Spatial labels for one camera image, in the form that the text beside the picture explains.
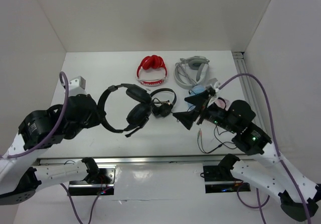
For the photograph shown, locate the large black gaming headset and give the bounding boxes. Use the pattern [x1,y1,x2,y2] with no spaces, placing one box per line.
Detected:
[97,83,151,138]

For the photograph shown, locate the grey white headphones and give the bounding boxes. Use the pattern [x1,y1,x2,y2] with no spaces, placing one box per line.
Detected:
[174,56,210,89]

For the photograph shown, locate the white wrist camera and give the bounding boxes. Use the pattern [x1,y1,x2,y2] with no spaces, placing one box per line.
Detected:
[68,76,87,96]
[205,78,221,96]

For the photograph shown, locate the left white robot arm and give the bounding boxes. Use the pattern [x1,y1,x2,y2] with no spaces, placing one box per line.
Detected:
[1,94,104,205]

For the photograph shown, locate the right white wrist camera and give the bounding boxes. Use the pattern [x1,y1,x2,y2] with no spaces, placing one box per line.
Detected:
[205,78,221,96]

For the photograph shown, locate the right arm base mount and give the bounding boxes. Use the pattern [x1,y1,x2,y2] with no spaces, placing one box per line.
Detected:
[200,154,251,194]

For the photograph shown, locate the red white headphones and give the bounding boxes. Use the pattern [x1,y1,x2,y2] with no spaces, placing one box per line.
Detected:
[136,55,168,87]

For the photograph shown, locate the blue pink cat headphones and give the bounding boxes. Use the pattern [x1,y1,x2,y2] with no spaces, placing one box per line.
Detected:
[187,85,230,111]

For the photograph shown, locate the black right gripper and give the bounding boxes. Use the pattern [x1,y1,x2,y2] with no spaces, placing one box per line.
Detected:
[171,89,236,132]

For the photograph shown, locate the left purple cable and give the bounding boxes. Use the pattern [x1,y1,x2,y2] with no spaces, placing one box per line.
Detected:
[5,72,111,224]

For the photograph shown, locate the aluminium front table rail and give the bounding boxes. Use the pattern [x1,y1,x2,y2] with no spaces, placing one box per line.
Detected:
[35,154,254,166]

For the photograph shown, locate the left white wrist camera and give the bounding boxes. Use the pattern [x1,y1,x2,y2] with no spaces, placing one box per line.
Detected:
[68,76,87,96]

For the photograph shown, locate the small black headphones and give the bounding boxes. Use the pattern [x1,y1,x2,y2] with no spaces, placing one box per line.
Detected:
[150,88,177,118]

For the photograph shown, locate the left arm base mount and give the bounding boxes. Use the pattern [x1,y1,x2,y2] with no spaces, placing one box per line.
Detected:
[68,164,116,196]

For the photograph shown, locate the aluminium side rail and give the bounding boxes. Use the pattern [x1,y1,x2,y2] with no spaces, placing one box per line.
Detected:
[232,52,265,131]

